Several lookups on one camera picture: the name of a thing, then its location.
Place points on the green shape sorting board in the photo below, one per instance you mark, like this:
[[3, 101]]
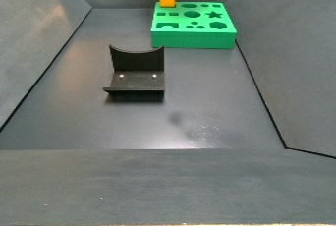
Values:
[[192, 25]]

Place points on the black curved holder bracket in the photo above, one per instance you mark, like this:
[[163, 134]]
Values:
[[138, 81]]

